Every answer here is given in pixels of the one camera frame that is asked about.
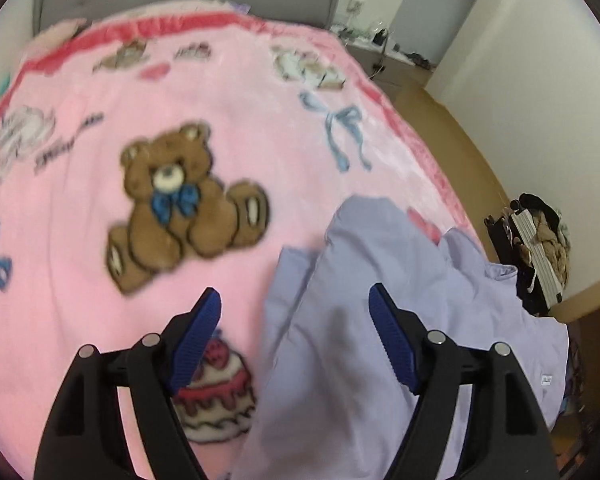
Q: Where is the lavender puffer jacket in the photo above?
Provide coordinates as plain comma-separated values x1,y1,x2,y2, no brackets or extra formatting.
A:
230,196,569,479

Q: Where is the dark clothes pile on chair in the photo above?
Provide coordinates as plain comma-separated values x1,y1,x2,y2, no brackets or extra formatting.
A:
483,193,571,316

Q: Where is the pink cartoon fleece blanket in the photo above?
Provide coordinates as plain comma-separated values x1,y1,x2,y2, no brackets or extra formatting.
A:
0,0,470,478

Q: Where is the grey bedside table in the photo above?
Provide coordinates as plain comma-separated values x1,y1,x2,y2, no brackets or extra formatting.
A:
329,24,434,103

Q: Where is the pink plush pillow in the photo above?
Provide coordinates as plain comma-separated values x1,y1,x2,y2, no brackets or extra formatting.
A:
27,18,91,53

